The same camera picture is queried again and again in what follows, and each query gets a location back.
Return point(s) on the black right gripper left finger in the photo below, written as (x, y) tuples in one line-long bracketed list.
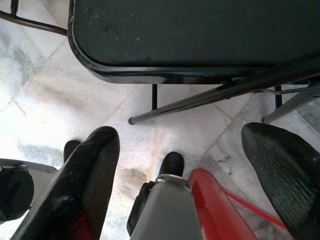
[(75, 180)]

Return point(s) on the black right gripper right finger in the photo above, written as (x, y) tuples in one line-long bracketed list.
[(287, 175)]

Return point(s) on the red plastic item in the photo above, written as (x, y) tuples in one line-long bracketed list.
[(212, 207)]

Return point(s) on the grey right robot leg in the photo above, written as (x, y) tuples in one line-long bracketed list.
[(167, 205)]

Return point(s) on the black metal folding chair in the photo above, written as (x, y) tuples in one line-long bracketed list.
[(190, 35)]

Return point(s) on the dark metal chair frame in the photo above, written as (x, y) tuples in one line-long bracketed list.
[(37, 23)]

